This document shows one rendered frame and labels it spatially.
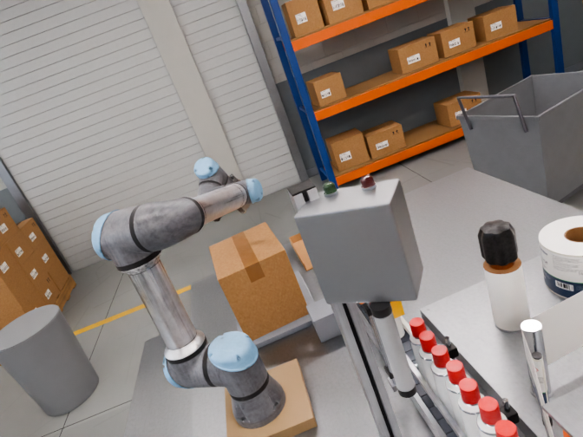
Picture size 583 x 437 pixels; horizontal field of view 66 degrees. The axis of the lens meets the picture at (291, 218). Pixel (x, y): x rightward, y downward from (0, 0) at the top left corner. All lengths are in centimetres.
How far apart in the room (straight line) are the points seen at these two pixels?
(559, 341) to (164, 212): 92
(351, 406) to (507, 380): 39
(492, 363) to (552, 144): 218
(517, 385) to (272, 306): 77
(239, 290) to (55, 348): 201
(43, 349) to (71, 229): 277
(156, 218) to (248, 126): 433
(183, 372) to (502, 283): 84
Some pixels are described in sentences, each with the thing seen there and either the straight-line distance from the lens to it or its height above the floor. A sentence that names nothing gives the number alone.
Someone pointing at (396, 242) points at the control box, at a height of 140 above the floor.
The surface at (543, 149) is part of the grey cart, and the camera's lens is 317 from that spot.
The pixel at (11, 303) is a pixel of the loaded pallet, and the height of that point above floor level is 48.
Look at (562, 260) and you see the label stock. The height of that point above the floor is 100.
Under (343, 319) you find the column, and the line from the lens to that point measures 92.
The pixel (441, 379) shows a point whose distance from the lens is 102.
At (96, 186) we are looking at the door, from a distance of 561.
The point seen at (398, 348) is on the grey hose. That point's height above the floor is 119.
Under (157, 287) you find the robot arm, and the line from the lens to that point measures 116.
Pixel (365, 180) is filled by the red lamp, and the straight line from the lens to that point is 76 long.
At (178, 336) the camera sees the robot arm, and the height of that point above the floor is 116.
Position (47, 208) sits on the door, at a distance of 584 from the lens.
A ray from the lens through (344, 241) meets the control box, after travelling 75.
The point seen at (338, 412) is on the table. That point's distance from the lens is 129.
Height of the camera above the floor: 176
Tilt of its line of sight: 22 degrees down
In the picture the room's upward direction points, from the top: 21 degrees counter-clockwise
